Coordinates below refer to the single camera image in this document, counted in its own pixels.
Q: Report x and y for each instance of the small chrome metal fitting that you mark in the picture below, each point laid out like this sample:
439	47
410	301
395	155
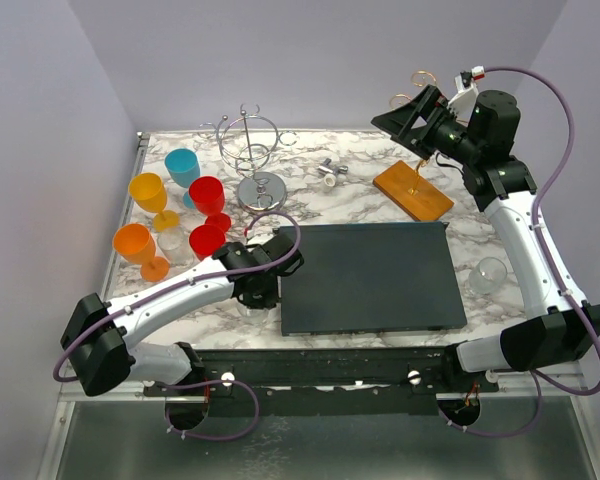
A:
327	167

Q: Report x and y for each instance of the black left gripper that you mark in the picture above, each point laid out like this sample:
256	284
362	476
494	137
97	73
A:
266	301

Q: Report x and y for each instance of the orange plastic wine glass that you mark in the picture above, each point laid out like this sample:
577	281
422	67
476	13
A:
136	245

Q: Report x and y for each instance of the red plastic wine glass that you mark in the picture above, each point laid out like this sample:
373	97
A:
205	239

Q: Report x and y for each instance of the clear textured wine glass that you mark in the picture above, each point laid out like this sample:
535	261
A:
173	244

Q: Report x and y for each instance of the yellow plastic wine glass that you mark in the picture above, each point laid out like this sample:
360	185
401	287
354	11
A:
149	193

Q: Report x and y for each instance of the chrome wine glass rack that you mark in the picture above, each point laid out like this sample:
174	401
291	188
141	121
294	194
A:
247	144

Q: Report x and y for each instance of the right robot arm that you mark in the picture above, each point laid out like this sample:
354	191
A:
561	324

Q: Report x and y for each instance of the aluminium extrusion rail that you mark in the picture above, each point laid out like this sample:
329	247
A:
568	375

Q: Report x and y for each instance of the blue plastic wine glass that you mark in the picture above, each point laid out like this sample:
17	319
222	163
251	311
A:
183	167

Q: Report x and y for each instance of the gold wire wooden-base rack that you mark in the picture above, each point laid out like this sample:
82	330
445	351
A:
406	187

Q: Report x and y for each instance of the dark grey flat box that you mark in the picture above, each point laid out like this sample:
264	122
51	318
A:
371	278

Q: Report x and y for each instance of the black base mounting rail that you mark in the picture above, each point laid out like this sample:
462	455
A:
322	382

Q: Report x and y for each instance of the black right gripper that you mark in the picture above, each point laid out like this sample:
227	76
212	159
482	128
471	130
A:
399	122

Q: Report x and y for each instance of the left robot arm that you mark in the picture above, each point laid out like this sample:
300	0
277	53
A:
105	342

